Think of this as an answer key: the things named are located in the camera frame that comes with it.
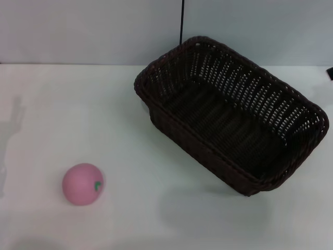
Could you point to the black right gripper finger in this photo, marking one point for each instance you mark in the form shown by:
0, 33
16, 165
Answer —
330, 73

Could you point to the pink toy peach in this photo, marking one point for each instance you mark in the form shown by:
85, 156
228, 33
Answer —
80, 186

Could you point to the dark brown wicker basket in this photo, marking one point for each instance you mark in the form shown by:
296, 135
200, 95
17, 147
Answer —
223, 122

